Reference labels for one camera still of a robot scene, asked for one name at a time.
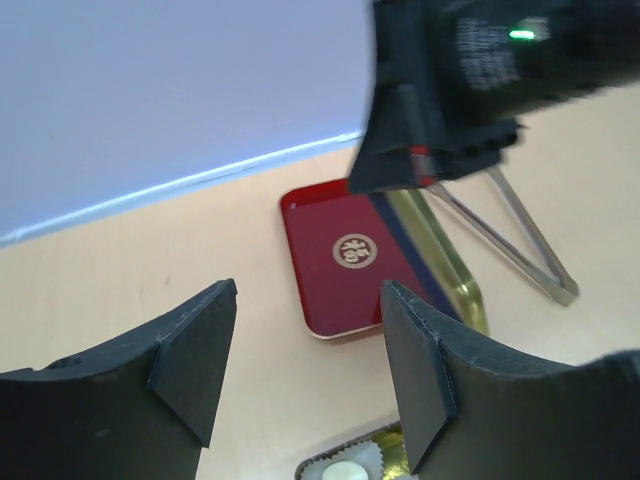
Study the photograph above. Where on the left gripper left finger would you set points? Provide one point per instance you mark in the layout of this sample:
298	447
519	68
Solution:
139	406

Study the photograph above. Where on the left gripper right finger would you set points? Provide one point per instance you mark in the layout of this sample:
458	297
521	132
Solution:
473	408

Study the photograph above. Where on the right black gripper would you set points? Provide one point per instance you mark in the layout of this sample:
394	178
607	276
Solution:
453	76

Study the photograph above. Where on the gold tin lid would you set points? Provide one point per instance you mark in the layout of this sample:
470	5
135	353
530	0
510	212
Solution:
448	283

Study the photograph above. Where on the chocolate tin base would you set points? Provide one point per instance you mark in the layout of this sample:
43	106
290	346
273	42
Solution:
389	438

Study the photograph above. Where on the steel serving tongs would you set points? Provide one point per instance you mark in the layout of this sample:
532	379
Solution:
519	239

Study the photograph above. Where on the oval white chocolate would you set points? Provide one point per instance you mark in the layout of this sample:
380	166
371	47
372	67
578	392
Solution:
344	470

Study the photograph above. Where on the red lacquer tray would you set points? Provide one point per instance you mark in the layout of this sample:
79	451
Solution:
342	251

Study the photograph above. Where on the top left paper cup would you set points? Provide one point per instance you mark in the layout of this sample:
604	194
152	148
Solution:
366	453

